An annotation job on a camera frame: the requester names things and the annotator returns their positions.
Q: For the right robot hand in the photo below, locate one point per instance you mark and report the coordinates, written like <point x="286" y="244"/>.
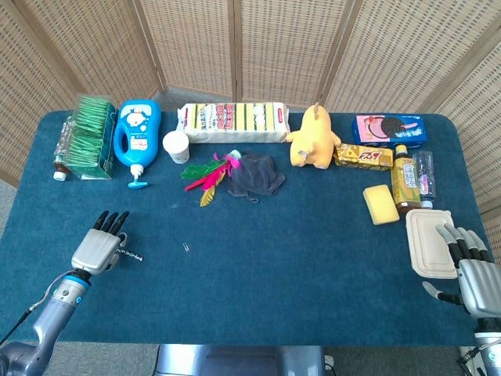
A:
<point x="473" y="278"/>

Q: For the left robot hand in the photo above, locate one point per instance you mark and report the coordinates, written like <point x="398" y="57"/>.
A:
<point x="98" y="246"/>

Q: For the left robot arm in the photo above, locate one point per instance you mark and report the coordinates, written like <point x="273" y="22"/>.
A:
<point x="39" y="325"/>

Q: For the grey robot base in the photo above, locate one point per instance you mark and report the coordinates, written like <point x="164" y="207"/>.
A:
<point x="240" y="359"/>

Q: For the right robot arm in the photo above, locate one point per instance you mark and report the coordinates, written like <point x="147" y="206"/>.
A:
<point x="487" y="348"/>

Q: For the small metal paper clip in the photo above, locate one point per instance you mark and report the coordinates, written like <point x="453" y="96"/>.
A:
<point x="186" y="247"/>

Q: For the beige lidded food container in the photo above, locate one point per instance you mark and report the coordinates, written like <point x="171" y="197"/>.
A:
<point x="426" y="243"/>

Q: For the clear bottle with white cap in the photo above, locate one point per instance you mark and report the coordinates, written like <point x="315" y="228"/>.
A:
<point x="62" y="149"/>

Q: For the clear box of green packets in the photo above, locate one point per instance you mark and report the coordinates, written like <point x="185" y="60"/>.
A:
<point x="91" y="139"/>

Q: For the clear bottle with purple label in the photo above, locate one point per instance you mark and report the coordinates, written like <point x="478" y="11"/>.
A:
<point x="426" y="178"/>

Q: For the yellow sponge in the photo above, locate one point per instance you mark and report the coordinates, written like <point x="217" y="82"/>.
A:
<point x="380" y="204"/>

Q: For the tea bottle with yellow label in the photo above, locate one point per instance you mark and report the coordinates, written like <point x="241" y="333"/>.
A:
<point x="406" y="180"/>

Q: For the blue detergent pump bottle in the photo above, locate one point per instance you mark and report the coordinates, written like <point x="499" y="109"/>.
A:
<point x="137" y="133"/>

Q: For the white paper cup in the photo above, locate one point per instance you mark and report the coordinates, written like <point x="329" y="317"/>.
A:
<point x="177" y="146"/>

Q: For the colourful feather shuttlecock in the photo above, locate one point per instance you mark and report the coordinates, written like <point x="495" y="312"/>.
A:
<point x="211" y="174"/>

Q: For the blue table cloth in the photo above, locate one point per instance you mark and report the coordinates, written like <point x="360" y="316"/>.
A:
<point x="250" y="282"/>

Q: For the yellow snack box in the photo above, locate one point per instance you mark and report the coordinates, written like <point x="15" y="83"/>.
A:
<point x="364" y="156"/>

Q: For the blue cookie box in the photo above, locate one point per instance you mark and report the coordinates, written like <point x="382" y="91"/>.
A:
<point x="389" y="130"/>

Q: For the dark grey cloth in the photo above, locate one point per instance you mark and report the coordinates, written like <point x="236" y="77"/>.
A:
<point x="256" y="174"/>

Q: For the pack of yellow green sponges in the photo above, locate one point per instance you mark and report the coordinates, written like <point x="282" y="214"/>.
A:
<point x="235" y="122"/>

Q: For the yellow plush toy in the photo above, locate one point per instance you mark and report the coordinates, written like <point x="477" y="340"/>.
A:
<point x="313" y="139"/>

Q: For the woven folding screen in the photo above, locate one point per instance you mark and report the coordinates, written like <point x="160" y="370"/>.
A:
<point x="250" y="47"/>

